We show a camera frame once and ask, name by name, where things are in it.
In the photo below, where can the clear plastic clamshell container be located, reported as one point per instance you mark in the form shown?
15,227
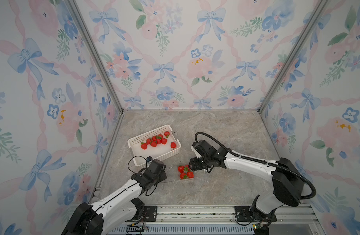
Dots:
185,172

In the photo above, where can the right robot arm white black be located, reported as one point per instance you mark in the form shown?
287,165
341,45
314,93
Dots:
286,184

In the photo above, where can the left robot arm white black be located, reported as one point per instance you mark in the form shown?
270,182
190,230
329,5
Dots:
123,205

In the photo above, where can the strawberry front with stem down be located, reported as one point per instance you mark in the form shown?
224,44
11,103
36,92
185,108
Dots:
183,176

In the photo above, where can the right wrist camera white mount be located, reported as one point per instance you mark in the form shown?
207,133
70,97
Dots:
202,148

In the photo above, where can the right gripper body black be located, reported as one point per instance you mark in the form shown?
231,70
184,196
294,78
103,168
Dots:
199,163

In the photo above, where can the left aluminium corner post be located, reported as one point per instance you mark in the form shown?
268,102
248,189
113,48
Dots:
80,23

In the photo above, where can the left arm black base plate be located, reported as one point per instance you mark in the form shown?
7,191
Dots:
146,214

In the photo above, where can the white perforated plastic basket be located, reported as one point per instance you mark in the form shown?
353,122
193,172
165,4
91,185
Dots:
160,152

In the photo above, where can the right aluminium corner post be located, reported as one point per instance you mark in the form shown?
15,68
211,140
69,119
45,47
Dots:
314,17

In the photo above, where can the aluminium corner post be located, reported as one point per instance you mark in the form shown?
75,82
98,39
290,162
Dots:
314,17
80,23

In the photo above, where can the aluminium mounting rail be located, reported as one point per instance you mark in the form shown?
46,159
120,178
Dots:
221,220

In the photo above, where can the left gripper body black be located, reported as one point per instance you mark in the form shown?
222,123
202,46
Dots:
161,176

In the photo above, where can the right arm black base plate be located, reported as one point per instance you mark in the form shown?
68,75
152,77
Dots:
245,214

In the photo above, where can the strawberry with upright stem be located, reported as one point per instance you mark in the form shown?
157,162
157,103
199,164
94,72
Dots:
143,145

